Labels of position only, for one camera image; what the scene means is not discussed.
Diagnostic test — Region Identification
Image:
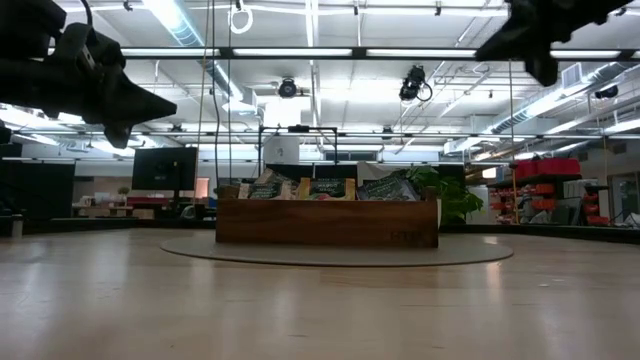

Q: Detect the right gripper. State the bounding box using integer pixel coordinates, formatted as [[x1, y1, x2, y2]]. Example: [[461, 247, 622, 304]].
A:
[[474, 0, 635, 88]]

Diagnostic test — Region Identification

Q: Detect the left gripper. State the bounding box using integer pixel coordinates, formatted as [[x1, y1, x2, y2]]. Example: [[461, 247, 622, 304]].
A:
[[0, 22, 178, 150]]

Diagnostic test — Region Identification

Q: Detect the dark blue tea bag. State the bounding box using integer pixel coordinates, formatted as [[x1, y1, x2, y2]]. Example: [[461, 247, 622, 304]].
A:
[[356, 173, 421, 202]]

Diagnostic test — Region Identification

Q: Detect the orange mango tea bag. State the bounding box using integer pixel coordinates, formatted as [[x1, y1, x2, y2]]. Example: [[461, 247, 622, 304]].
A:
[[297, 176, 357, 201]]

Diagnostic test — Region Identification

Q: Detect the wooden tea organizer box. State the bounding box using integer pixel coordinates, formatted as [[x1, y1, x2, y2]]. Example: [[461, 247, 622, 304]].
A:
[[215, 185, 440, 249]]

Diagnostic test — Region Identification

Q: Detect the black display screen on stand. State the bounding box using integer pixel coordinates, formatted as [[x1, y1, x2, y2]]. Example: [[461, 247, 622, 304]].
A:
[[131, 146, 199, 192]]

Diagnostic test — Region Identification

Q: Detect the wooden workbench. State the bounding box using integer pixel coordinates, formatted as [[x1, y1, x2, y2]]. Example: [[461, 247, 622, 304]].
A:
[[72, 192, 174, 220]]

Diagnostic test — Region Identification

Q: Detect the large red storage bin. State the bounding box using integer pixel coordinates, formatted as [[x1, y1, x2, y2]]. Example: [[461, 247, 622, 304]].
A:
[[537, 157, 582, 176]]

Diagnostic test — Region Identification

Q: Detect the metal storage shelf rack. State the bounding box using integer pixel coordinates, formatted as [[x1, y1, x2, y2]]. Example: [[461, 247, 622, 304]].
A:
[[487, 172, 612, 227]]

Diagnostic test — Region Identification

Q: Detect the green potted plant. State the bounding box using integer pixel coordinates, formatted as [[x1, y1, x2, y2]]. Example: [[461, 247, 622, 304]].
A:
[[394, 165, 485, 225]]

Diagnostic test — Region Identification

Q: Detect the black partition panel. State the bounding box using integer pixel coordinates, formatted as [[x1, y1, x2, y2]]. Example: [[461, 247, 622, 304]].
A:
[[264, 163, 359, 184]]

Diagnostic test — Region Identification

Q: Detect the round grey mat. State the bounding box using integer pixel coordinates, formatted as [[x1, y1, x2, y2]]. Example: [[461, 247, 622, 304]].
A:
[[159, 234, 515, 268]]

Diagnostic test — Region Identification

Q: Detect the wide black wall panel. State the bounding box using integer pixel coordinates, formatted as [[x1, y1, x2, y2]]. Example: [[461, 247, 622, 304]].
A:
[[0, 159, 76, 220]]

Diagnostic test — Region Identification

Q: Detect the black overhead camera with cable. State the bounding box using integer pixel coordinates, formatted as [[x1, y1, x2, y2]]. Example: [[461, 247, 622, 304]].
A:
[[398, 64, 434, 104]]

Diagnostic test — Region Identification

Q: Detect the white cable loop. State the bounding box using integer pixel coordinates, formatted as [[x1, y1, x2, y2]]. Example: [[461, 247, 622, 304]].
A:
[[228, 0, 255, 36]]

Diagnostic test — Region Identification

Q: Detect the round black overhead camera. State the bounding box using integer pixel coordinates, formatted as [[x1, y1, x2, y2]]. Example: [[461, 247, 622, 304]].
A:
[[277, 77, 299, 100]]

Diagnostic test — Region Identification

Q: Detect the black metal stand frame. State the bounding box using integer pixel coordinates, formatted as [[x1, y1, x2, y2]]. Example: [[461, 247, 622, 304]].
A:
[[257, 124, 340, 166]]

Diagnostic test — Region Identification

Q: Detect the black overhead frame beam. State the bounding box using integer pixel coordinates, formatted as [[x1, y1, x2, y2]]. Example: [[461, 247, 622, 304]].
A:
[[47, 46, 640, 63]]

